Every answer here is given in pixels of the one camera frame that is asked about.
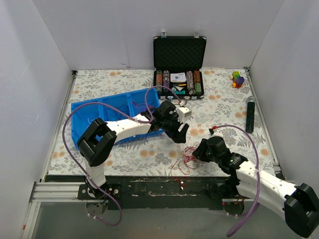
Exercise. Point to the colourful toy block train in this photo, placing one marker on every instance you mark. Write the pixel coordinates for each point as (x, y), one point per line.
(237, 80)

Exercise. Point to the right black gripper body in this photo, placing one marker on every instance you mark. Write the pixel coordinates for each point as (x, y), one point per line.
(203, 151)

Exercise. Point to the floral table mat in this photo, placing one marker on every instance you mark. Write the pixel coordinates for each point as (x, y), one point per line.
(158, 155)

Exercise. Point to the black handheld microphone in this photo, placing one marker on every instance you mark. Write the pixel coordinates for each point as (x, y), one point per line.
(250, 114)

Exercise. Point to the blue plastic divided bin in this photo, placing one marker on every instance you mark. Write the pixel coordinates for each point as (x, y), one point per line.
(130, 103)

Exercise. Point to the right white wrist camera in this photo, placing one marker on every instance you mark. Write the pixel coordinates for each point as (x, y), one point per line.
(215, 132)

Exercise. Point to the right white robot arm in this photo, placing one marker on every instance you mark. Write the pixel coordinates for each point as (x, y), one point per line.
(298, 205)

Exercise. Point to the black poker chip case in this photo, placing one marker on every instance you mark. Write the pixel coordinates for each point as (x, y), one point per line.
(177, 54)

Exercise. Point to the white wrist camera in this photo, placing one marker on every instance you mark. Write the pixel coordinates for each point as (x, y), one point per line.
(183, 113)
(215, 132)

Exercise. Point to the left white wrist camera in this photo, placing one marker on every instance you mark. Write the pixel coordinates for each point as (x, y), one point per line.
(183, 113)

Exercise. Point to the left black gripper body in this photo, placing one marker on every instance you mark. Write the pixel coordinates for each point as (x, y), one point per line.
(173, 127)

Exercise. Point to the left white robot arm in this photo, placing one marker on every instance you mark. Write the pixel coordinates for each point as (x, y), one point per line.
(97, 141)

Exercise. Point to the playing card deck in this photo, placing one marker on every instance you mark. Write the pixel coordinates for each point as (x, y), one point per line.
(178, 77)

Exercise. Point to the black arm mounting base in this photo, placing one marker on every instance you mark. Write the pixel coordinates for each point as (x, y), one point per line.
(138, 192)

